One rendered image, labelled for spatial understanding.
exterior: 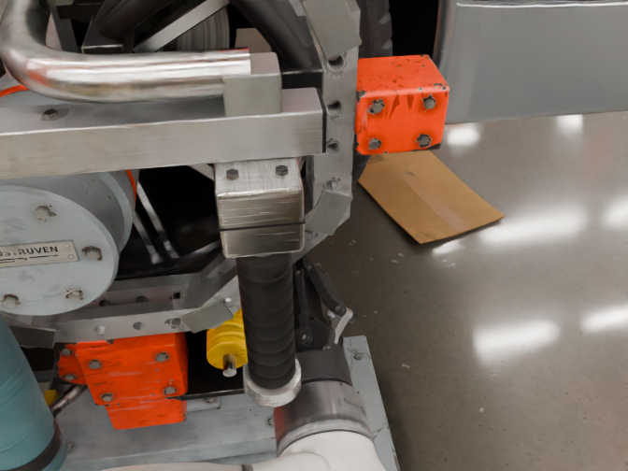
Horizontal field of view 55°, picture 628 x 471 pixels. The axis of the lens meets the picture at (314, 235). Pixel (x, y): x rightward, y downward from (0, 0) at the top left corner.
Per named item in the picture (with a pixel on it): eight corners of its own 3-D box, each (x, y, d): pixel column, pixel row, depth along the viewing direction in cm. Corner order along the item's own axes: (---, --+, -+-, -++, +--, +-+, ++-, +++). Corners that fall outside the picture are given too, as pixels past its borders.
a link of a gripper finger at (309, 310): (299, 346, 62) (308, 338, 62) (289, 268, 70) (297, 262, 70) (325, 359, 64) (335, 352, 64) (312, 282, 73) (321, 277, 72)
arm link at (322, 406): (394, 447, 56) (380, 392, 60) (327, 417, 51) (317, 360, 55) (325, 489, 59) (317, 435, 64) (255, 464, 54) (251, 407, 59)
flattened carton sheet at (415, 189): (403, 131, 215) (404, 122, 213) (504, 219, 178) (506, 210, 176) (329, 151, 206) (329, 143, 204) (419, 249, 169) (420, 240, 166)
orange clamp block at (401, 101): (340, 119, 65) (421, 112, 66) (353, 160, 59) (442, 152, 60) (342, 57, 60) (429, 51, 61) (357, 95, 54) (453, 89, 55)
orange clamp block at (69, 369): (62, 293, 76) (68, 339, 82) (49, 343, 70) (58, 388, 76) (120, 294, 78) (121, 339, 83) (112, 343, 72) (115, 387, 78)
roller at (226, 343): (242, 235, 101) (239, 208, 97) (253, 383, 79) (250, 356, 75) (207, 239, 100) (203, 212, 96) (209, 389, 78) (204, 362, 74)
